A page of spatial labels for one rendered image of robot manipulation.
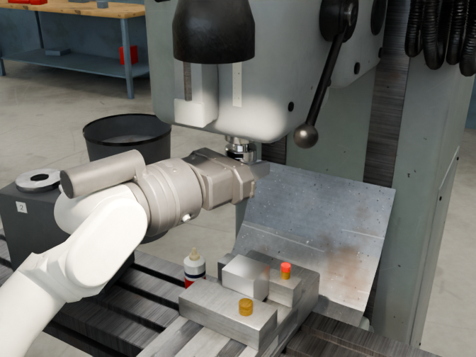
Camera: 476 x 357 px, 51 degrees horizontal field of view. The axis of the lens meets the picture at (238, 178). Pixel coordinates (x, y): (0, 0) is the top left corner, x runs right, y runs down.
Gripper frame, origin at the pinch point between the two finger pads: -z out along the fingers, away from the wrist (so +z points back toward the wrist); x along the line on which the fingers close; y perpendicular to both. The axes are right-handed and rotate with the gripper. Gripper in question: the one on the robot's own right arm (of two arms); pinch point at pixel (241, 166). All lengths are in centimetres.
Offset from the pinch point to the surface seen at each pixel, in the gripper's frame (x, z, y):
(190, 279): 12.1, 0.9, 26.4
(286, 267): -4.9, -6.0, 18.1
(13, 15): 691, -221, 61
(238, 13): -18.4, 18.0, -24.9
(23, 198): 38.8, 19.1, 13.6
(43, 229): 35.9, 17.5, 19.7
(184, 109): -3.5, 12.7, -12.3
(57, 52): 568, -221, 94
